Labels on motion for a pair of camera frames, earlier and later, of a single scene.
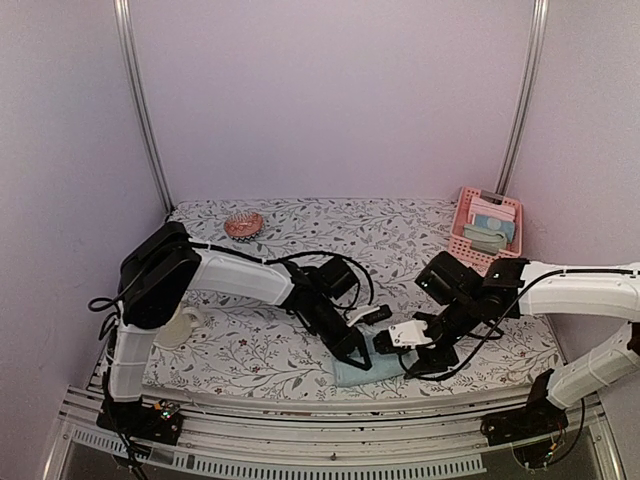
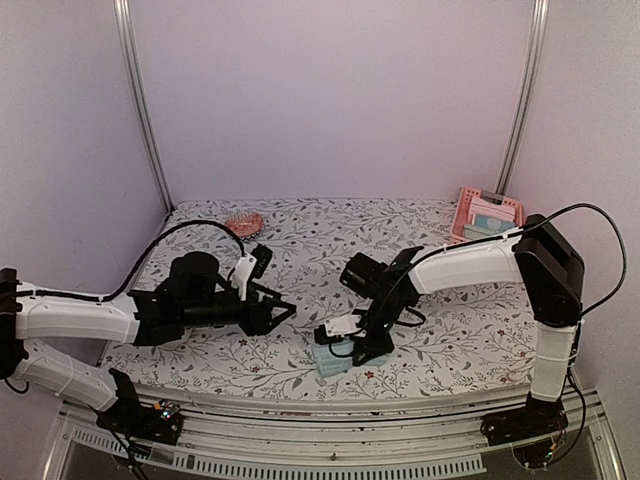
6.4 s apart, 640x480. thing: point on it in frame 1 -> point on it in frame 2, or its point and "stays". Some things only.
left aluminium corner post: [122, 15] stays
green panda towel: [484, 239] stays
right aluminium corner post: [535, 48] stays
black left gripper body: [328, 334] -> [206, 315]
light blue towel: [383, 365] -> [329, 364]
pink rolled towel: [485, 208] stays
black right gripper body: [460, 317] -> [386, 314]
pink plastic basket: [461, 246] stays
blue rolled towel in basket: [507, 228] stays
